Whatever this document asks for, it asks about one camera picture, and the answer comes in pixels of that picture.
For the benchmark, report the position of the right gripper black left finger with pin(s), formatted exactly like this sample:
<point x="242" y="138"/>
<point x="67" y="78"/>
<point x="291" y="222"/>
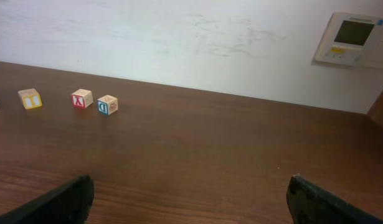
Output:
<point x="69" y="203"/>

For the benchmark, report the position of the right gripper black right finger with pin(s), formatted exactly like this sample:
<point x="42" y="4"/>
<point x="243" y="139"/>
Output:
<point x="310" y="204"/>

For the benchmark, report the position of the wooden block blue D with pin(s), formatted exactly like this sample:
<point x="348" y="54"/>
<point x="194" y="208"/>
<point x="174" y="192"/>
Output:
<point x="107" y="104"/>

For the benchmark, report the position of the wooden block red X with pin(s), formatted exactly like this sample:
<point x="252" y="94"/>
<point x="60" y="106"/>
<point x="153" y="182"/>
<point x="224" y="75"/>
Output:
<point x="82" y="98"/>

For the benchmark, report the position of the wooden block yellow side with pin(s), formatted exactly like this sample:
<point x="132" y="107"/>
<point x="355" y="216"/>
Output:
<point x="30" y="98"/>

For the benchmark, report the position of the wall thermostat control panel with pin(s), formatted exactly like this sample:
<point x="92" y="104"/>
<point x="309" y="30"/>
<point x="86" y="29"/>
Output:
<point x="348" y="39"/>

